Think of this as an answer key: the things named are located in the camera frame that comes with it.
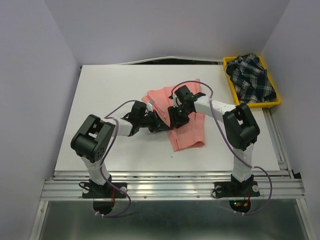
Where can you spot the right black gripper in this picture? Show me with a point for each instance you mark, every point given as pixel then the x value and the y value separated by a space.
pixel 174 120

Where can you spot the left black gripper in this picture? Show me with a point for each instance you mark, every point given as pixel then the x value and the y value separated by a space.
pixel 158 125

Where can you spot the pink pleated skirt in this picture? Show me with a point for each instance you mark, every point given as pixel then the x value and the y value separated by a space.
pixel 187 129

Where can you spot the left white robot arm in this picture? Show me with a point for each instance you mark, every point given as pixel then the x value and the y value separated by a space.
pixel 94 140

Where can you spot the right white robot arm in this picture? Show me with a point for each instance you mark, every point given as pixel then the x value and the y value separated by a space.
pixel 237 127

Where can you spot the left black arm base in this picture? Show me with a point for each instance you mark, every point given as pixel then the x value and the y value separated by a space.
pixel 104 197

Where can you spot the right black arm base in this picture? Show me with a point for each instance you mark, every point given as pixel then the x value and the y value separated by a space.
pixel 240 194

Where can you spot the yellow plastic bin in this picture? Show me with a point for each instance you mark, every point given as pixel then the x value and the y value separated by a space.
pixel 232 89

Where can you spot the plaid dark skirt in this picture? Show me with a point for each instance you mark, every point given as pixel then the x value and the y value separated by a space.
pixel 250 80

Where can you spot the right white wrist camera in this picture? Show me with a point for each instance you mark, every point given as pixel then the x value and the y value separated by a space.
pixel 175 101

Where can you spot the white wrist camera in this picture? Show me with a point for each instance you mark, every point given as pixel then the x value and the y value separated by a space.
pixel 175 101
pixel 151 104

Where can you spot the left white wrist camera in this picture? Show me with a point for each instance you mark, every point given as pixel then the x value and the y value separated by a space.
pixel 151 104

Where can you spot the aluminium frame rail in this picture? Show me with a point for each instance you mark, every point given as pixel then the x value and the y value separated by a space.
pixel 178 205

